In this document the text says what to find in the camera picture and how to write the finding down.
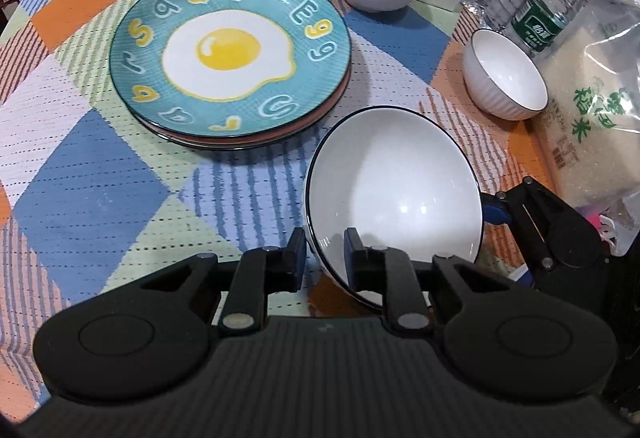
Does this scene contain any pink rabbit carrot plate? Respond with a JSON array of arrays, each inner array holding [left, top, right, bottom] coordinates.
[[130, 67, 352, 140]]

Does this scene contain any teal fried egg plate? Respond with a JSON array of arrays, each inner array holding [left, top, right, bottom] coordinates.
[[108, 0, 352, 138]]

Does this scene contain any white sun plate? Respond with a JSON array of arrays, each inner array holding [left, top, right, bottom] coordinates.
[[148, 127, 296, 151]]

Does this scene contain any clear rice bag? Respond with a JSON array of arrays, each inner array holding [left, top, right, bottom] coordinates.
[[534, 0, 639, 255]]

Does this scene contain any colourful checked tablecloth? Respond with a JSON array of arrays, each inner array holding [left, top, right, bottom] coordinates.
[[1, 0, 550, 421]]

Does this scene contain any green label water bottle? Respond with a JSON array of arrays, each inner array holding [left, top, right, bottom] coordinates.
[[502, 0, 585, 56]]

